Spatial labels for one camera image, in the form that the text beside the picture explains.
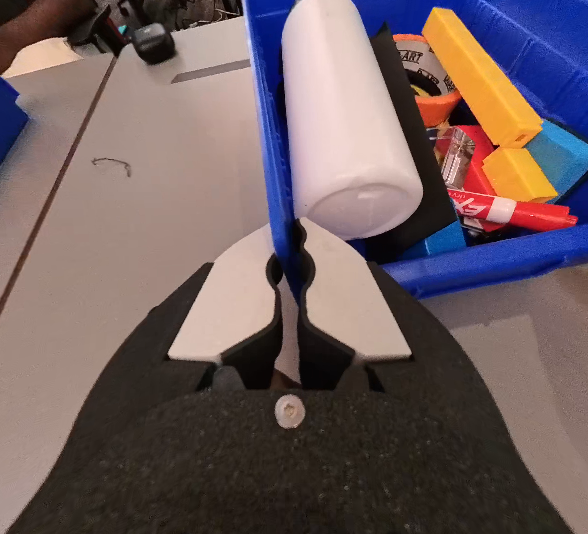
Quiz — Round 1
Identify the clear plastic piece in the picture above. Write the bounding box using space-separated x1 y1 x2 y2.
440 126 476 187

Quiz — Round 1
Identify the orange tape roll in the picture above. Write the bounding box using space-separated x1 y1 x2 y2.
393 33 462 128

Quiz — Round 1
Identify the red white item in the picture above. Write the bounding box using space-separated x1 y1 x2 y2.
448 189 579 233

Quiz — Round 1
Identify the short yellow block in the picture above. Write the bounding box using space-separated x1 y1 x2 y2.
481 147 559 203

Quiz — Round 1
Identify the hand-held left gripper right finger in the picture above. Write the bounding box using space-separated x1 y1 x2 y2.
296 217 413 391

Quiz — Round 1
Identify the white cylindrical container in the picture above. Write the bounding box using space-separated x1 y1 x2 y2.
281 0 424 240

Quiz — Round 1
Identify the yellow block stick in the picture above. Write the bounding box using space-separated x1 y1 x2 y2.
422 7 544 149

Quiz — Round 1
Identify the black box device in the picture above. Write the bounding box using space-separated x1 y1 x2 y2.
132 23 176 66

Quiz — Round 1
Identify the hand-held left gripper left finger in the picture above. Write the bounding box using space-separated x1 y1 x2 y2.
167 225 283 390

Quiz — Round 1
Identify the white paper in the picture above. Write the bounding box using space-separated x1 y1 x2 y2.
4 37 84 78

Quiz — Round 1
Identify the red box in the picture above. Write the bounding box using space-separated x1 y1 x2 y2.
434 125 498 198

